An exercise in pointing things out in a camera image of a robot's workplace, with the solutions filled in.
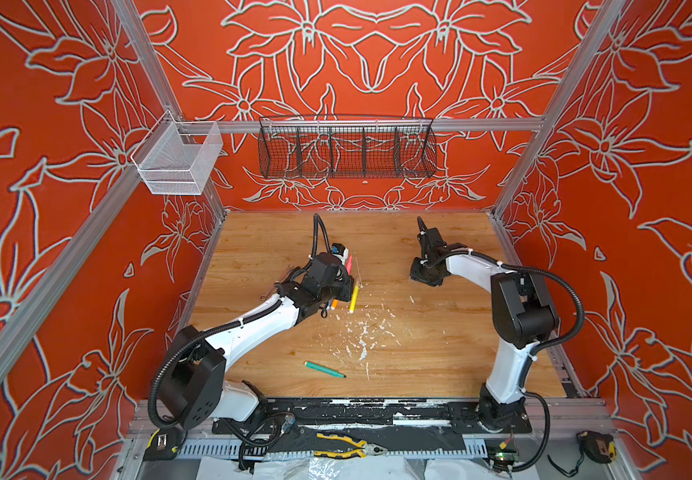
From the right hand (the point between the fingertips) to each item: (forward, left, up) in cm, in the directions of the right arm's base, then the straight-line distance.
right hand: (412, 273), depth 98 cm
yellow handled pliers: (-49, +20, -1) cm, 53 cm away
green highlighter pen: (-29, +30, -2) cm, 42 cm away
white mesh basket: (+26, +76, +30) cm, 85 cm away
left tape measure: (-46, +66, +1) cm, 80 cm away
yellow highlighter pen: (-9, +20, -2) cm, 22 cm away
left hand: (-9, +21, +12) cm, 26 cm away
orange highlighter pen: (-10, +26, -1) cm, 28 cm away
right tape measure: (-48, -35, 0) cm, 59 cm away
